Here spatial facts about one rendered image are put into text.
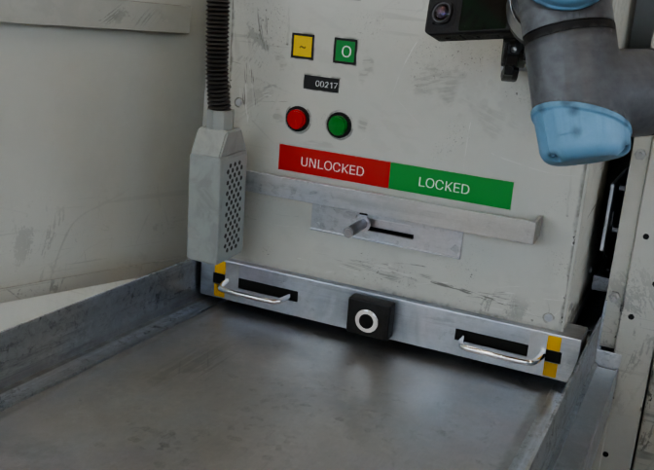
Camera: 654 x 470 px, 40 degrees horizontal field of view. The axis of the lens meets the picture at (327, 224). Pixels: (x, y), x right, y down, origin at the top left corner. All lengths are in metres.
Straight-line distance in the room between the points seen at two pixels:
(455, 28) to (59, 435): 0.57
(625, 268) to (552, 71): 0.54
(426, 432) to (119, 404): 0.33
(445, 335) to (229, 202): 0.33
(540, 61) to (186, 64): 0.74
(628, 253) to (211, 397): 0.58
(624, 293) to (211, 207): 0.55
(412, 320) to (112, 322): 0.38
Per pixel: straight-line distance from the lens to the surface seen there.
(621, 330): 1.27
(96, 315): 1.14
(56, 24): 1.24
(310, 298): 1.24
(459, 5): 0.95
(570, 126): 0.74
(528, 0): 0.77
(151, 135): 1.37
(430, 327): 1.19
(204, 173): 1.15
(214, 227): 1.16
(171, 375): 1.08
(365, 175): 1.18
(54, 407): 1.00
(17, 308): 1.70
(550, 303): 1.15
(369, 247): 1.20
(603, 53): 0.76
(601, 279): 1.34
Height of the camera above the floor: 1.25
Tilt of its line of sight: 13 degrees down
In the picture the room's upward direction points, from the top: 6 degrees clockwise
